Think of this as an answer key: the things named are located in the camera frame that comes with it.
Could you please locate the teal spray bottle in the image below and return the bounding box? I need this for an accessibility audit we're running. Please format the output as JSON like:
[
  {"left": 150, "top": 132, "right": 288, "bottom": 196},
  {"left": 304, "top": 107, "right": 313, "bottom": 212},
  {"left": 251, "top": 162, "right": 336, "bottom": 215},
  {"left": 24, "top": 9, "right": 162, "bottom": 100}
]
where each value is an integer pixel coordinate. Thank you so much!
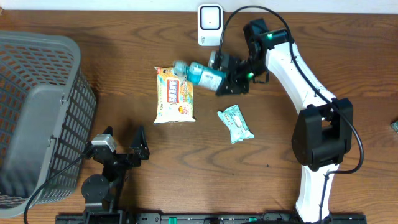
[{"left": 172, "top": 61, "right": 227, "bottom": 91}]

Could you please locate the pale green small packet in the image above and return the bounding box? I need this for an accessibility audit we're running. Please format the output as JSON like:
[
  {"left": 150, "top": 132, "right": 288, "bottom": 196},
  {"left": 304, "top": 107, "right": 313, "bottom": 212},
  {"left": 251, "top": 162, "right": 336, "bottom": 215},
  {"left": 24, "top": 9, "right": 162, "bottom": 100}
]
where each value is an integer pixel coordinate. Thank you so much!
[{"left": 217, "top": 105, "right": 254, "bottom": 144}]

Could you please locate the yellow wet wipes pack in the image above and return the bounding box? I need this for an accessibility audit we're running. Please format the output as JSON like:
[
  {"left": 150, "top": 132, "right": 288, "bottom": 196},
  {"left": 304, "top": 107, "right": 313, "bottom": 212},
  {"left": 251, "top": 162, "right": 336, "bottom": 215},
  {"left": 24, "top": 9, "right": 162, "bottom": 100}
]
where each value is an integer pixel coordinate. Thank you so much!
[{"left": 154, "top": 67, "right": 195, "bottom": 124}]

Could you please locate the dark green round-logo box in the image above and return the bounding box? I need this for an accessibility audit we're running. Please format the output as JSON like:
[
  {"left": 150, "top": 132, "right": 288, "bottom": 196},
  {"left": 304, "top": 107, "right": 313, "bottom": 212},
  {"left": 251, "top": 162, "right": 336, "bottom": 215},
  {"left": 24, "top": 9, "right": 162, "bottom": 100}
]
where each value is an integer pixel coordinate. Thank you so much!
[{"left": 391, "top": 121, "right": 398, "bottom": 133}]

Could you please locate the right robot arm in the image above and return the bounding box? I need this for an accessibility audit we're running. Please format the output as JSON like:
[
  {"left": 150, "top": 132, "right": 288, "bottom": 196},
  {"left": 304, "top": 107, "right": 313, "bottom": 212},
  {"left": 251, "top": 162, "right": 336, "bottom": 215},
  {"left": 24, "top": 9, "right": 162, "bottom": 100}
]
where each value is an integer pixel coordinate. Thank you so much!
[{"left": 208, "top": 19, "right": 353, "bottom": 223}]

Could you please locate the white barcode scanner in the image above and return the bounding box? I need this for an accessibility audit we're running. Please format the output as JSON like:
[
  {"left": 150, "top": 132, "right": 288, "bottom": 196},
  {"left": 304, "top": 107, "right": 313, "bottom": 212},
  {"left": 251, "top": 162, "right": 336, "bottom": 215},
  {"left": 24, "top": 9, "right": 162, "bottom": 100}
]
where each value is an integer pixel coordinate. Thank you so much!
[{"left": 197, "top": 4, "right": 224, "bottom": 47}]

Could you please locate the grey plastic shopping basket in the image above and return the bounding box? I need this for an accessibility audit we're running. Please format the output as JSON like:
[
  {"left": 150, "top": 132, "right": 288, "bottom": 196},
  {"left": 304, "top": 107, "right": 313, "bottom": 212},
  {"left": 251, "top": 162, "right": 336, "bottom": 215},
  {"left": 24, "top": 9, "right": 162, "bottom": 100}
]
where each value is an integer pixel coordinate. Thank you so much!
[{"left": 1, "top": 31, "right": 96, "bottom": 218}]

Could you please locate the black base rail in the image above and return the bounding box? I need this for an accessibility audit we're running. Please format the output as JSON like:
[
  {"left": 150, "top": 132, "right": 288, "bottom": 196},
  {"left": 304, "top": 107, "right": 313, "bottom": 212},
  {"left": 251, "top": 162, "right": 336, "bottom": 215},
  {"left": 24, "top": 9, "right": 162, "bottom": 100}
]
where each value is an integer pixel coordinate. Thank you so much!
[{"left": 55, "top": 212, "right": 368, "bottom": 224}]

